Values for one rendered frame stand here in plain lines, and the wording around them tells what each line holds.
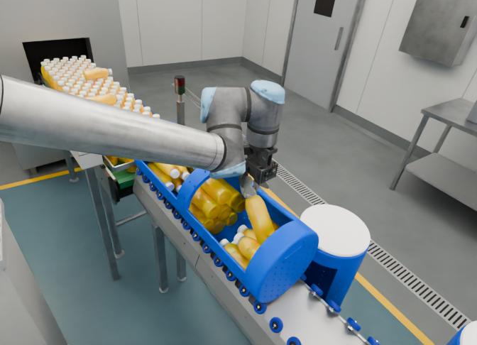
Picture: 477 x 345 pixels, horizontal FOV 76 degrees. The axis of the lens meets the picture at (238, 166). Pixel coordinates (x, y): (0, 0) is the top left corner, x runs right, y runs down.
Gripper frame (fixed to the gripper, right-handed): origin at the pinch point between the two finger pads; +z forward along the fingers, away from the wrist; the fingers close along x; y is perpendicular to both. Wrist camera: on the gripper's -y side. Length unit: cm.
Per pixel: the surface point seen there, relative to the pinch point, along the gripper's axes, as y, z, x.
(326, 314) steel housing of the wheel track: 35.8, 33.5, 7.9
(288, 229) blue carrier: 18.1, 2.9, 0.3
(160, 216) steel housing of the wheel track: -42, 40, -13
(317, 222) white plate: 11.7, 22.7, 29.9
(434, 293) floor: 57, 126, 146
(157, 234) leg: -59, 70, -8
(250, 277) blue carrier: 18.3, 14.4, -13.7
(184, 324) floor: -32, 126, -8
